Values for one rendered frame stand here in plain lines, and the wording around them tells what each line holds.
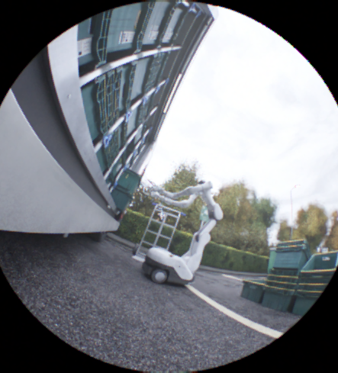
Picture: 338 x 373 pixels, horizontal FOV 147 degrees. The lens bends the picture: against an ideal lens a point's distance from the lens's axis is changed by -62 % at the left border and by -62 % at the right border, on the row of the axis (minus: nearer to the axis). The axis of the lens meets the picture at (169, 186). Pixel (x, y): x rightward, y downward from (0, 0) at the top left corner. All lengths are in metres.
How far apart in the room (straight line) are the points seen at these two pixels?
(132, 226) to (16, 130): 4.13
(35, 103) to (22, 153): 0.09
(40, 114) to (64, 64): 0.10
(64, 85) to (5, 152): 0.16
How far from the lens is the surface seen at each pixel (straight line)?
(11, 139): 0.28
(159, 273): 1.48
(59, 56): 0.29
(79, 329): 0.61
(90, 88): 0.63
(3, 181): 0.30
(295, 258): 1.63
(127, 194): 1.69
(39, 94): 0.30
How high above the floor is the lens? 0.45
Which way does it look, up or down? 24 degrees up
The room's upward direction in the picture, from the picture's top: 22 degrees clockwise
